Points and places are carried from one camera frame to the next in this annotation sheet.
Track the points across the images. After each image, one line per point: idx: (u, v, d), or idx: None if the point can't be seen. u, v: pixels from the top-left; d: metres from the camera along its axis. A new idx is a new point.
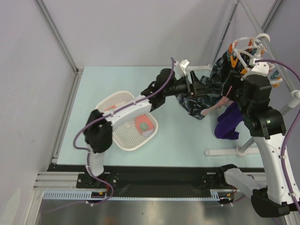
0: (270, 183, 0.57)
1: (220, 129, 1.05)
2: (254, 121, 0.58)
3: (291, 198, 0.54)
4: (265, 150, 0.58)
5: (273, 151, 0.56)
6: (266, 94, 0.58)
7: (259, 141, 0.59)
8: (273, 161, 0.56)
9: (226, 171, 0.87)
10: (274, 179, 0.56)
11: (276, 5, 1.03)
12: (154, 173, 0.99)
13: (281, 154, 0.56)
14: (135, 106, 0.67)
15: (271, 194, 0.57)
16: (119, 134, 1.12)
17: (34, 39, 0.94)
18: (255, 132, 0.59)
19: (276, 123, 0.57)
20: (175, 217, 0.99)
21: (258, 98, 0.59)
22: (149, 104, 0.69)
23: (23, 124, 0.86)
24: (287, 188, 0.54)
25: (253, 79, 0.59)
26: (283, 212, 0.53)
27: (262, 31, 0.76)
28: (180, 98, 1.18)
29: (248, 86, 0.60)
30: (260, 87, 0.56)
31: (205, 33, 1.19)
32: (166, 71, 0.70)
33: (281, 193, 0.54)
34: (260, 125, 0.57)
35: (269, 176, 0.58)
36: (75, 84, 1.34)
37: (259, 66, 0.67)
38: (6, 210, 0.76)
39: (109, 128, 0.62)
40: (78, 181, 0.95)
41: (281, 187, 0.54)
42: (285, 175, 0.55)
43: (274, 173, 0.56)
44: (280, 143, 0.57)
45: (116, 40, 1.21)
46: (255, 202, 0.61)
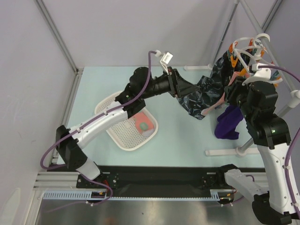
0: (273, 192, 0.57)
1: (220, 128, 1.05)
2: (259, 130, 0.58)
3: (293, 208, 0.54)
4: (269, 160, 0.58)
5: (277, 161, 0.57)
6: (272, 103, 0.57)
7: (264, 150, 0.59)
8: (277, 170, 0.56)
9: (226, 172, 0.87)
10: (277, 188, 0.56)
11: (276, 5, 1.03)
12: (154, 173, 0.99)
13: (285, 164, 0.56)
14: (104, 117, 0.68)
15: (273, 203, 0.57)
16: (119, 134, 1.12)
17: (34, 39, 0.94)
18: (260, 141, 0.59)
19: (281, 131, 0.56)
20: (175, 217, 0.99)
21: (263, 107, 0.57)
22: (123, 112, 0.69)
23: (24, 123, 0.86)
24: (289, 198, 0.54)
25: (258, 87, 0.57)
26: (286, 221, 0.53)
27: (262, 31, 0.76)
28: (180, 98, 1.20)
29: (253, 94, 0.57)
30: (266, 96, 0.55)
31: (205, 33, 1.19)
32: (140, 72, 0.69)
33: (284, 203, 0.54)
34: (266, 134, 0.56)
35: (272, 185, 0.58)
36: (75, 84, 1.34)
37: (262, 71, 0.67)
38: (6, 210, 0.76)
39: (75, 146, 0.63)
40: (78, 181, 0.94)
41: (283, 197, 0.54)
42: (288, 185, 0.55)
43: (278, 183, 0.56)
44: (284, 153, 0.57)
45: (116, 40, 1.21)
46: (258, 209, 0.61)
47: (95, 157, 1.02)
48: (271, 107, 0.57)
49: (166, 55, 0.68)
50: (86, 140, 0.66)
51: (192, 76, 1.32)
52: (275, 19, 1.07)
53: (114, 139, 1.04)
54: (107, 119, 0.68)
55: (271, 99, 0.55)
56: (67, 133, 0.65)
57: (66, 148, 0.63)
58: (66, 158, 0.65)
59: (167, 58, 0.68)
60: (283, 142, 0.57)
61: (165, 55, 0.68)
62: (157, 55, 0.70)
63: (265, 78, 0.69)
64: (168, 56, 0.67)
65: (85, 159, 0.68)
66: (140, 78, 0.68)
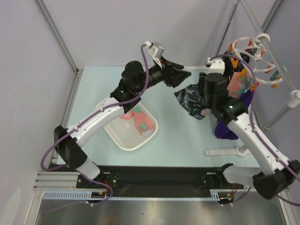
0: (259, 159, 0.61)
1: (220, 129, 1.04)
2: (221, 112, 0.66)
3: (281, 164, 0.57)
4: (240, 131, 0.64)
5: (246, 128, 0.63)
6: (225, 87, 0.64)
7: (232, 126, 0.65)
8: (250, 137, 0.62)
9: (225, 170, 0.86)
10: (259, 153, 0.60)
11: (277, 5, 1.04)
12: (154, 173, 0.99)
13: (252, 127, 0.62)
14: (101, 114, 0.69)
15: (265, 168, 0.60)
16: (119, 134, 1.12)
17: (34, 38, 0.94)
18: (225, 121, 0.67)
19: (239, 109, 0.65)
20: (175, 217, 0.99)
21: (219, 92, 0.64)
22: (120, 107, 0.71)
23: (24, 123, 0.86)
24: (272, 156, 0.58)
25: (210, 77, 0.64)
26: (281, 179, 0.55)
27: (261, 31, 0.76)
28: (180, 98, 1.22)
29: (207, 84, 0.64)
30: (218, 84, 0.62)
31: (205, 33, 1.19)
32: (130, 67, 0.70)
33: (270, 162, 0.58)
34: (227, 114, 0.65)
35: (255, 152, 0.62)
36: (75, 84, 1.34)
37: (216, 63, 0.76)
38: (6, 210, 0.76)
39: (74, 145, 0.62)
40: (78, 181, 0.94)
41: (266, 156, 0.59)
42: (265, 145, 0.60)
43: (257, 147, 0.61)
44: (247, 120, 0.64)
45: (116, 40, 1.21)
46: (257, 187, 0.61)
47: (95, 157, 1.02)
48: (225, 91, 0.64)
49: (159, 48, 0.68)
50: (85, 138, 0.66)
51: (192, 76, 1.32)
52: (276, 18, 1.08)
53: (114, 139, 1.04)
54: (103, 116, 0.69)
55: (222, 84, 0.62)
56: (64, 133, 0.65)
57: (66, 147, 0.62)
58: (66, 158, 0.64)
59: (160, 51, 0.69)
60: (243, 114, 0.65)
61: (157, 48, 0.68)
62: (147, 47, 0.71)
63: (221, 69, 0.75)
64: (161, 49, 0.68)
65: (85, 157, 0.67)
66: (132, 72, 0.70)
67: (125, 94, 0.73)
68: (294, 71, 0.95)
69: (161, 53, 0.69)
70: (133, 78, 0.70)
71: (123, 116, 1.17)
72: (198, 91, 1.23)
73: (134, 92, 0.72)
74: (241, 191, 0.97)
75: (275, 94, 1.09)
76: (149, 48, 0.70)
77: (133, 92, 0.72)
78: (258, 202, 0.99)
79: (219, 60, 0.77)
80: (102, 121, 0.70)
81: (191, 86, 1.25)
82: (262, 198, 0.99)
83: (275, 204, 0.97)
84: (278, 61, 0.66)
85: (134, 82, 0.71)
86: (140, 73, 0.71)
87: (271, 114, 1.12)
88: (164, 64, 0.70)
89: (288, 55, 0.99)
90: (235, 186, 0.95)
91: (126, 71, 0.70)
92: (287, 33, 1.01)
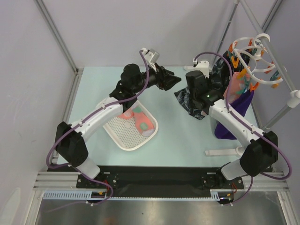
0: (239, 135, 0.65)
1: (220, 129, 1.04)
2: (201, 101, 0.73)
3: (256, 135, 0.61)
4: (218, 114, 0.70)
5: (222, 111, 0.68)
6: (203, 81, 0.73)
7: (211, 111, 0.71)
8: (227, 116, 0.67)
9: (222, 168, 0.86)
10: (236, 130, 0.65)
11: (277, 4, 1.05)
12: (154, 173, 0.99)
13: (228, 108, 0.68)
14: (104, 110, 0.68)
15: (244, 143, 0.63)
16: (119, 134, 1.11)
17: (34, 38, 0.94)
18: (206, 110, 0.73)
19: (216, 97, 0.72)
20: (175, 217, 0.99)
21: (198, 86, 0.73)
22: (120, 105, 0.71)
23: (24, 124, 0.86)
24: (247, 129, 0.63)
25: (190, 73, 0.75)
26: (257, 148, 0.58)
27: (261, 31, 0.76)
28: (180, 98, 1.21)
29: (188, 79, 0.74)
30: (196, 78, 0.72)
31: (205, 33, 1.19)
32: (130, 68, 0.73)
33: (246, 135, 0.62)
34: (206, 103, 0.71)
35: (234, 131, 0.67)
36: (75, 84, 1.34)
37: (201, 63, 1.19)
38: (6, 210, 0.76)
39: (80, 138, 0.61)
40: (78, 181, 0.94)
41: (243, 131, 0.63)
42: (240, 121, 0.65)
43: (234, 125, 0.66)
44: (223, 104, 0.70)
45: (116, 40, 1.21)
46: (244, 165, 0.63)
47: (95, 157, 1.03)
48: (204, 84, 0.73)
49: (155, 54, 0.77)
50: (88, 135, 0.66)
51: None
52: (276, 17, 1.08)
53: (114, 139, 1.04)
54: (106, 114, 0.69)
55: (200, 78, 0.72)
56: (68, 128, 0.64)
57: (71, 142, 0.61)
58: (69, 154, 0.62)
59: (155, 56, 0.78)
60: (219, 99, 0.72)
61: (153, 54, 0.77)
62: (143, 53, 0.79)
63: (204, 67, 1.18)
64: (157, 55, 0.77)
65: (86, 154, 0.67)
66: (131, 73, 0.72)
67: (124, 94, 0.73)
68: (294, 71, 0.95)
69: (156, 58, 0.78)
70: (131, 78, 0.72)
71: (123, 116, 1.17)
72: None
73: (131, 93, 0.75)
74: (241, 191, 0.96)
75: (275, 94, 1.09)
76: (146, 54, 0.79)
77: (131, 92, 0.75)
78: (258, 202, 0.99)
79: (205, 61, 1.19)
80: (104, 118, 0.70)
81: None
82: (263, 198, 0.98)
83: (275, 204, 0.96)
84: (278, 61, 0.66)
85: (132, 83, 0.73)
86: (138, 74, 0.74)
87: (271, 114, 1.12)
88: (158, 69, 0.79)
89: (288, 55, 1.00)
90: (235, 186, 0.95)
91: (126, 72, 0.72)
92: (287, 33, 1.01)
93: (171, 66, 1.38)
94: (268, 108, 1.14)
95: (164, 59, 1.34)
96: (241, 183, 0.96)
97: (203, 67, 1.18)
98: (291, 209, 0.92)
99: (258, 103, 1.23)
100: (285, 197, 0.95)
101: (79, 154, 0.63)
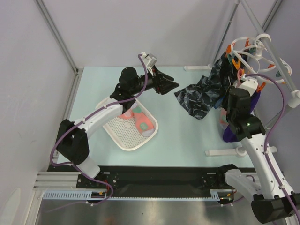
0: (262, 181, 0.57)
1: (228, 132, 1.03)
2: (237, 126, 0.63)
3: (282, 193, 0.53)
4: (251, 150, 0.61)
5: (257, 148, 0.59)
6: (248, 104, 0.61)
7: (245, 143, 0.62)
8: (258, 157, 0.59)
9: (226, 172, 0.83)
10: (264, 175, 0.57)
11: (277, 4, 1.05)
12: (155, 172, 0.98)
13: (264, 149, 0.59)
14: (106, 109, 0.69)
15: (266, 193, 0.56)
16: (119, 134, 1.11)
17: (34, 39, 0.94)
18: (239, 136, 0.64)
19: (257, 128, 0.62)
20: (175, 217, 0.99)
21: (240, 108, 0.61)
22: (120, 105, 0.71)
23: (24, 124, 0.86)
24: (276, 182, 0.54)
25: (234, 90, 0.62)
26: (277, 206, 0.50)
27: (262, 31, 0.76)
28: (180, 98, 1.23)
29: (230, 97, 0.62)
30: (240, 98, 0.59)
31: (205, 33, 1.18)
32: (130, 71, 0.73)
33: (272, 188, 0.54)
34: (243, 130, 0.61)
35: (260, 174, 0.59)
36: (75, 84, 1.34)
37: (250, 81, 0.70)
38: (6, 210, 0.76)
39: (83, 134, 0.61)
40: (78, 181, 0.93)
41: (270, 181, 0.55)
42: (272, 168, 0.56)
43: (263, 170, 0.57)
44: (261, 140, 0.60)
45: (116, 40, 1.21)
46: (255, 208, 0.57)
47: (95, 156, 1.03)
48: (247, 107, 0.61)
49: (153, 58, 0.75)
50: (90, 132, 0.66)
51: (192, 76, 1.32)
52: (277, 17, 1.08)
53: (114, 139, 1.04)
54: (107, 113, 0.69)
55: (245, 100, 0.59)
56: (71, 125, 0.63)
57: (74, 138, 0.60)
58: (72, 152, 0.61)
59: (152, 61, 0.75)
60: (258, 133, 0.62)
61: (151, 58, 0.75)
62: (142, 56, 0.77)
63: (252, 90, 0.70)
64: (154, 59, 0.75)
65: (87, 151, 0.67)
66: (130, 76, 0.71)
67: (123, 96, 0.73)
68: (294, 71, 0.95)
69: (153, 63, 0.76)
70: (130, 81, 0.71)
71: (123, 116, 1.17)
72: (198, 91, 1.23)
73: (130, 94, 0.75)
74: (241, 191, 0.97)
75: (276, 95, 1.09)
76: (144, 57, 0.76)
77: (130, 94, 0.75)
78: None
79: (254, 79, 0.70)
80: (106, 117, 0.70)
81: (191, 86, 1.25)
82: None
83: None
84: (278, 61, 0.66)
85: (130, 86, 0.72)
86: (136, 78, 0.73)
87: (271, 115, 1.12)
88: (155, 73, 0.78)
89: (288, 54, 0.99)
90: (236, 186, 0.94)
91: (123, 75, 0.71)
92: (288, 33, 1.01)
93: (170, 66, 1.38)
94: (268, 108, 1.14)
95: (164, 58, 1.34)
96: None
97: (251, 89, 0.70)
98: None
99: (258, 104, 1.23)
100: None
101: (80, 152, 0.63)
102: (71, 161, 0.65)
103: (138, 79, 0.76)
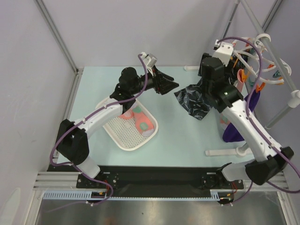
0: (251, 145, 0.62)
1: (228, 132, 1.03)
2: (217, 98, 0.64)
3: (273, 150, 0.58)
4: (234, 118, 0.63)
5: (240, 116, 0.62)
6: (221, 73, 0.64)
7: (228, 113, 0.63)
8: (244, 123, 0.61)
9: (223, 169, 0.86)
10: (252, 139, 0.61)
11: (277, 4, 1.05)
12: (155, 172, 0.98)
13: (247, 114, 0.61)
14: (106, 109, 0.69)
15: (258, 155, 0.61)
16: (119, 134, 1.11)
17: (34, 39, 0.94)
18: (221, 108, 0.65)
19: (235, 95, 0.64)
20: (175, 217, 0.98)
21: (216, 78, 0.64)
22: (120, 105, 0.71)
23: (24, 124, 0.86)
24: (266, 142, 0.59)
25: (206, 62, 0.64)
26: (272, 165, 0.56)
27: (262, 31, 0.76)
28: (180, 98, 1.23)
29: (205, 69, 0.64)
30: (215, 68, 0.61)
31: (205, 33, 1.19)
32: (130, 71, 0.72)
33: (263, 149, 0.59)
34: (222, 101, 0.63)
35: (248, 139, 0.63)
36: (75, 84, 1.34)
37: (224, 48, 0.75)
38: (6, 210, 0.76)
39: (83, 134, 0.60)
40: (78, 181, 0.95)
41: (260, 143, 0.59)
42: (258, 131, 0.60)
43: (251, 135, 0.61)
44: (241, 106, 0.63)
45: (116, 40, 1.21)
46: (251, 172, 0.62)
47: (95, 156, 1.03)
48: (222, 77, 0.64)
49: (152, 58, 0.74)
50: (90, 133, 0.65)
51: (192, 76, 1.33)
52: (277, 17, 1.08)
53: (114, 139, 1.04)
54: (107, 113, 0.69)
55: (219, 69, 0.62)
56: (71, 125, 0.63)
57: (74, 138, 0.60)
58: (71, 151, 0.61)
59: (152, 61, 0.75)
60: (237, 99, 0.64)
61: (151, 58, 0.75)
62: (142, 56, 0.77)
63: (228, 54, 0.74)
64: (154, 59, 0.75)
65: (87, 151, 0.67)
66: (130, 76, 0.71)
67: (123, 96, 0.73)
68: (294, 71, 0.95)
69: (153, 63, 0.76)
70: (129, 81, 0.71)
71: (123, 116, 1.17)
72: (198, 91, 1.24)
73: (130, 94, 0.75)
74: (241, 191, 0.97)
75: (275, 95, 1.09)
76: (144, 57, 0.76)
77: (130, 94, 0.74)
78: (258, 202, 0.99)
79: (228, 46, 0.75)
80: (106, 117, 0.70)
81: (191, 86, 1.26)
82: (262, 198, 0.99)
83: (276, 204, 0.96)
84: (278, 61, 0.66)
85: (130, 86, 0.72)
86: (136, 78, 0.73)
87: (271, 115, 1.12)
88: (155, 73, 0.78)
89: (288, 55, 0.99)
90: (235, 186, 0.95)
91: (123, 75, 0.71)
92: (287, 33, 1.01)
93: (170, 66, 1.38)
94: (268, 108, 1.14)
95: (164, 58, 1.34)
96: (241, 183, 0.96)
97: (226, 55, 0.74)
98: (291, 210, 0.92)
99: (258, 104, 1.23)
100: (285, 197, 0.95)
101: (80, 152, 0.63)
102: (71, 161, 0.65)
103: (138, 79, 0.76)
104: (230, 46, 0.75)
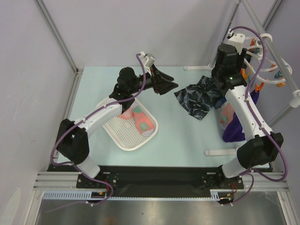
0: (244, 127, 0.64)
1: (228, 131, 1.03)
2: (222, 82, 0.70)
3: (262, 132, 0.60)
4: (234, 100, 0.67)
5: (239, 98, 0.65)
6: (233, 60, 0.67)
7: (229, 96, 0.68)
8: (241, 105, 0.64)
9: (223, 166, 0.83)
10: (245, 121, 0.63)
11: (276, 5, 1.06)
12: (154, 173, 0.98)
13: (245, 97, 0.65)
14: (106, 108, 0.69)
15: (248, 136, 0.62)
16: (120, 132, 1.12)
17: (34, 39, 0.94)
18: (224, 91, 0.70)
19: (239, 81, 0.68)
20: (175, 217, 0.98)
21: (227, 64, 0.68)
22: (120, 105, 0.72)
23: (24, 124, 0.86)
24: (257, 123, 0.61)
25: (222, 47, 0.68)
26: (258, 144, 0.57)
27: (263, 31, 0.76)
28: (180, 98, 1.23)
29: (218, 53, 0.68)
30: (227, 54, 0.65)
31: (205, 33, 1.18)
32: (127, 70, 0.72)
33: (253, 130, 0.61)
34: (226, 84, 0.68)
35: (242, 121, 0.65)
36: (75, 84, 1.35)
37: (236, 37, 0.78)
38: (5, 210, 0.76)
39: (83, 134, 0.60)
40: (78, 181, 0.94)
41: (251, 123, 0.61)
42: (252, 113, 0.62)
43: (244, 116, 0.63)
44: (242, 91, 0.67)
45: (116, 40, 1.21)
46: (242, 156, 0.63)
47: (95, 156, 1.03)
48: (233, 63, 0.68)
49: (150, 58, 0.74)
50: (90, 131, 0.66)
51: (192, 76, 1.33)
52: (277, 17, 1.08)
53: (114, 139, 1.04)
54: (107, 113, 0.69)
55: (231, 56, 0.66)
56: (71, 124, 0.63)
57: (75, 138, 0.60)
58: (71, 151, 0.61)
59: (150, 61, 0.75)
60: (241, 85, 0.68)
61: (149, 58, 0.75)
62: (141, 56, 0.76)
63: (239, 42, 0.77)
64: (153, 59, 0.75)
65: (87, 151, 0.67)
66: (127, 76, 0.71)
67: (122, 97, 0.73)
68: (294, 71, 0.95)
69: (152, 62, 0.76)
70: (127, 81, 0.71)
71: (123, 116, 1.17)
72: (198, 91, 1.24)
73: (129, 94, 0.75)
74: (241, 191, 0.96)
75: (276, 95, 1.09)
76: (143, 57, 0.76)
77: (129, 94, 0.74)
78: (258, 203, 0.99)
79: (241, 34, 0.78)
80: (106, 116, 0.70)
81: (191, 86, 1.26)
82: (262, 198, 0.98)
83: (275, 204, 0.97)
84: (279, 60, 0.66)
85: (128, 86, 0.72)
86: (134, 78, 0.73)
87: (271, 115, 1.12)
88: (153, 72, 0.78)
89: (289, 54, 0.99)
90: (236, 186, 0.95)
91: (122, 75, 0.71)
92: (288, 33, 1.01)
93: (170, 66, 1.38)
94: (269, 108, 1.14)
95: (164, 58, 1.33)
96: (241, 183, 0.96)
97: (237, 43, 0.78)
98: (291, 210, 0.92)
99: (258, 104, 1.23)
100: (285, 197, 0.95)
101: (81, 151, 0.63)
102: (71, 161, 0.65)
103: (137, 78, 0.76)
104: (243, 35, 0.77)
